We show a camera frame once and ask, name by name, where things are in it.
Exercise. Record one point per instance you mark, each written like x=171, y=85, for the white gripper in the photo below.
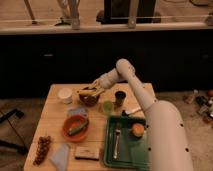
x=104, y=81

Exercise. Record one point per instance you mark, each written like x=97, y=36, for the yellow banana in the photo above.
x=88, y=92

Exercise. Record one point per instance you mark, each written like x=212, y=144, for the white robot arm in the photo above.
x=167, y=140

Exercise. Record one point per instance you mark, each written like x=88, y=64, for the dark purple bowl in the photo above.
x=89, y=100

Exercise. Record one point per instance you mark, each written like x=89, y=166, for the small green cup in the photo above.
x=108, y=107

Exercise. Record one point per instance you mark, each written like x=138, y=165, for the dark metal cup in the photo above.
x=119, y=98

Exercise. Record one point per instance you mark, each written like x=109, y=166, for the light blue sponge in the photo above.
x=77, y=111

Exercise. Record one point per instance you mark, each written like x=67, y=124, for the white paper cup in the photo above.
x=65, y=95

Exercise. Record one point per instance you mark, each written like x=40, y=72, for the green cucumber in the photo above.
x=75, y=130

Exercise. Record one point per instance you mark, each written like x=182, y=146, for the orange plate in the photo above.
x=72, y=122

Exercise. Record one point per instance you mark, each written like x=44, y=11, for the orange fruit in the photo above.
x=137, y=129

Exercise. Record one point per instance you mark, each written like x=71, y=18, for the brown rectangular block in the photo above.
x=87, y=153

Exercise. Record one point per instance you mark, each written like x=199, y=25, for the green tray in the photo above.
x=132, y=151

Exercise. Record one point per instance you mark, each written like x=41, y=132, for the folded grey cloth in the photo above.
x=60, y=158

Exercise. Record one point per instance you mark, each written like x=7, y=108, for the white spatula black handle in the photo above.
x=130, y=111

